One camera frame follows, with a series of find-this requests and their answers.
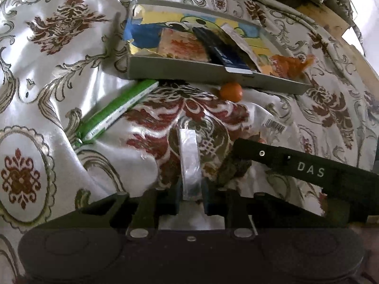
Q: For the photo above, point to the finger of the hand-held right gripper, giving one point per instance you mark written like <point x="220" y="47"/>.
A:
<point x="250" y="151"/>

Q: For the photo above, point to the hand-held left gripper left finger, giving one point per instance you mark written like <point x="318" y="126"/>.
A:
<point x="174" y="201"/>

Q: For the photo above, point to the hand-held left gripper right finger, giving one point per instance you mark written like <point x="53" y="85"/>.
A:
<point x="208" y="204"/>

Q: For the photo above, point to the clear snack packet with barcode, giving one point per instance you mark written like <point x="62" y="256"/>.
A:
<point x="275" y="125"/>

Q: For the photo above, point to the silver foil snack packet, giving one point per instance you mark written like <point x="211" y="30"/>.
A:
<point x="189" y="159"/>

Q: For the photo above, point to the orange wrapper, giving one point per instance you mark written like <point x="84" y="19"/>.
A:
<point x="288" y="65"/>

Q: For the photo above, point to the grey tray with printed bottom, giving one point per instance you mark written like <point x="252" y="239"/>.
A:
<point x="189" y="74"/>

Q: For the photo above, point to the dark blue box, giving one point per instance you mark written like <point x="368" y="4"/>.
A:
<point x="219" y="50"/>

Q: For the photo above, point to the green and white box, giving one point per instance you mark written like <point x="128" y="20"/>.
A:
<point x="115" y="111"/>

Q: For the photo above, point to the white and pink snack packet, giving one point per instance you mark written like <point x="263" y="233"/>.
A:
<point x="239" y="40"/>

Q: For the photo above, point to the blue and gold snack packet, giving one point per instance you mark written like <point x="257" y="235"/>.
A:
<point x="145" y="35"/>

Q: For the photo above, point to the loose tangerine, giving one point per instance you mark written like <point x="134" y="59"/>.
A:
<point x="231" y="91"/>

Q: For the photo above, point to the wooden bed frame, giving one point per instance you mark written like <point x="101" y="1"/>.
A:
<point x="334" y="23"/>

